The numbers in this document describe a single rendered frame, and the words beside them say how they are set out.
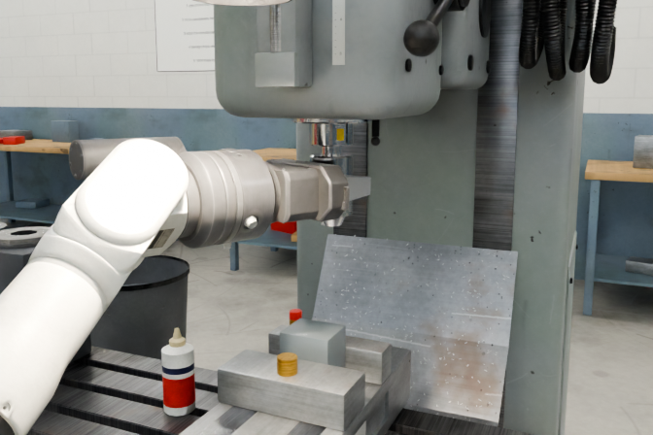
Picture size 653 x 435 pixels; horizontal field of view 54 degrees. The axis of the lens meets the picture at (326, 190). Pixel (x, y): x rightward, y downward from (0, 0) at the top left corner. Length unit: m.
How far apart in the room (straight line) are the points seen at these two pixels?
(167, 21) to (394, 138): 5.11
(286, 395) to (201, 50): 5.27
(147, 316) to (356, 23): 2.07
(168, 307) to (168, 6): 3.92
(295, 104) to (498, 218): 0.50
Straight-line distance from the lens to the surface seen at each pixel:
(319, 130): 0.67
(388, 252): 1.07
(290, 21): 0.57
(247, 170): 0.58
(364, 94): 0.58
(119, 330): 2.57
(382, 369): 0.76
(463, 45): 0.76
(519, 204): 1.02
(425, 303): 1.04
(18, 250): 0.99
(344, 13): 0.59
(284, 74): 0.57
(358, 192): 0.68
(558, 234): 1.03
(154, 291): 2.53
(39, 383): 0.45
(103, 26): 6.54
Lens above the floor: 1.33
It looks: 9 degrees down
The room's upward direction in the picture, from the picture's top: straight up
